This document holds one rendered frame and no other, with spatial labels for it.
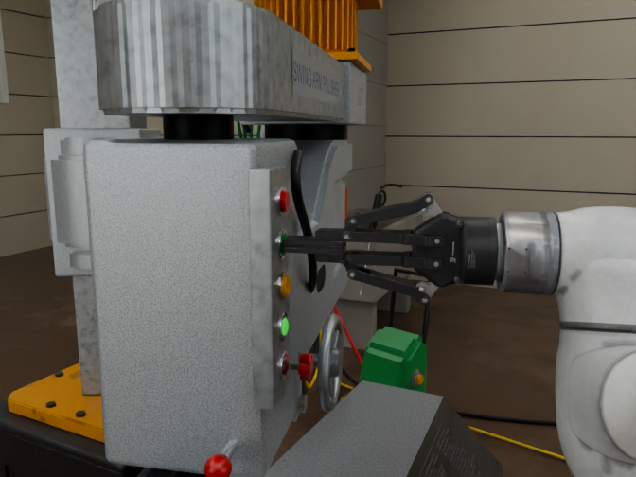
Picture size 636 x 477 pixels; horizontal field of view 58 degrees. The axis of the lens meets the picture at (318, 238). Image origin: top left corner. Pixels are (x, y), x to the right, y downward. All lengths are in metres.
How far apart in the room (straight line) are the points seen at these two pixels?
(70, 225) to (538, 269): 1.31
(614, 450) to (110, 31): 0.66
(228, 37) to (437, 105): 5.34
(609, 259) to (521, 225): 0.09
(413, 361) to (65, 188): 1.76
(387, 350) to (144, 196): 2.23
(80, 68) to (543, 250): 1.37
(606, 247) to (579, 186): 5.21
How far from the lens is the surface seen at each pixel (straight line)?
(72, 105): 1.73
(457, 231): 0.65
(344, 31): 1.36
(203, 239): 0.68
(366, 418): 1.56
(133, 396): 0.79
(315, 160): 1.16
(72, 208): 1.68
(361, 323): 4.17
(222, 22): 0.67
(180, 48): 0.66
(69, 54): 1.74
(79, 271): 1.74
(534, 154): 5.84
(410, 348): 2.81
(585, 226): 0.64
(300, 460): 1.39
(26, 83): 8.46
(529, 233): 0.63
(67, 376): 2.06
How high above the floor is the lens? 1.55
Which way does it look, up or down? 11 degrees down
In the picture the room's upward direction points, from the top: straight up
